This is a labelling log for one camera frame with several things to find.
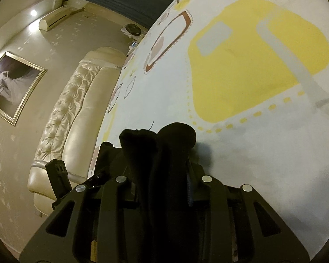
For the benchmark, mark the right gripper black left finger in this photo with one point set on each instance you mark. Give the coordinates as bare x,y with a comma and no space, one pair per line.
86,214

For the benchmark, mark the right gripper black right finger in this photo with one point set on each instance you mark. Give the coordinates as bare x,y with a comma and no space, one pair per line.
237,225

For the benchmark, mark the black pants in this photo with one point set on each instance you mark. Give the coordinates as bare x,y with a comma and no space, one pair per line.
158,218

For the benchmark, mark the cream tufted headboard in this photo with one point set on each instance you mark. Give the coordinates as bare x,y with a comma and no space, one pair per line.
74,123

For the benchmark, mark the small desk fan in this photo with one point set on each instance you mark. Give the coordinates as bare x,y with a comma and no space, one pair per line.
131,30

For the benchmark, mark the patterned white bed sheet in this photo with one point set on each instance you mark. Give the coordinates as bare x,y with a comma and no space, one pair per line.
252,78

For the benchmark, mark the framed wall picture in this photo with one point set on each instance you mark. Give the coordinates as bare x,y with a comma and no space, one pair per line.
18,79

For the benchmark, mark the white wall air conditioner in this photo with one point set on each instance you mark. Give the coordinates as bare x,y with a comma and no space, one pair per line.
55,17

